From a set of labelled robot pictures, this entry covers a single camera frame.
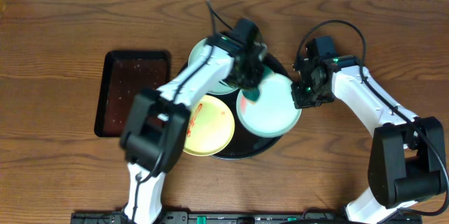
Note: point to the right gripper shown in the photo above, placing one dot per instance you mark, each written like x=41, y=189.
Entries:
x=300, y=101

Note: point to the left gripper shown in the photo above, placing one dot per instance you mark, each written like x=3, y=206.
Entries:
x=248, y=81

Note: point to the green scouring sponge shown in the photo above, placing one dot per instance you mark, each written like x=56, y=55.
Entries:
x=253, y=94

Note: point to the light blue plate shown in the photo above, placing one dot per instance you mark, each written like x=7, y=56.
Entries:
x=219, y=89
x=274, y=112

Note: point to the yellow plate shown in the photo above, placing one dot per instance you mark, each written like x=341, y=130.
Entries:
x=210, y=128

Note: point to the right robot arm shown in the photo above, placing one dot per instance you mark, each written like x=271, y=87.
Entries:
x=407, y=158

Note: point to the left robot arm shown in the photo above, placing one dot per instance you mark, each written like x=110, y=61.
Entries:
x=156, y=127

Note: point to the round black serving tray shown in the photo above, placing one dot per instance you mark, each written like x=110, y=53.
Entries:
x=243, y=143

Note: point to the rectangular black water tray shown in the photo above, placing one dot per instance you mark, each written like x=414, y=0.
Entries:
x=125, y=73

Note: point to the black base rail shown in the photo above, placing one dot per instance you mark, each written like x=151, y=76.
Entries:
x=181, y=217

